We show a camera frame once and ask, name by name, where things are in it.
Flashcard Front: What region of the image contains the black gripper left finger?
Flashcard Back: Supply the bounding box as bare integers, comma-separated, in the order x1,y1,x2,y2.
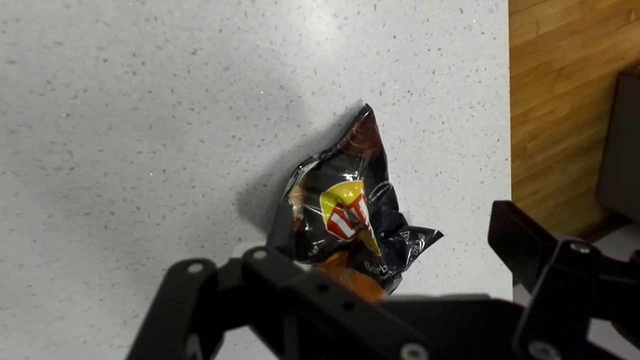
126,244,427,360

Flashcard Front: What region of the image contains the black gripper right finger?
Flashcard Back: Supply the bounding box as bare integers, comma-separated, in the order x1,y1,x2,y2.
486,198,640,360

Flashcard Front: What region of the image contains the black chips packet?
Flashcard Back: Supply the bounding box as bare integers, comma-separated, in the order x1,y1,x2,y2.
266,100,445,307

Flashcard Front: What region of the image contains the dark grey stand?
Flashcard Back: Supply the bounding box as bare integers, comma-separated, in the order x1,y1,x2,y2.
593,64,640,229

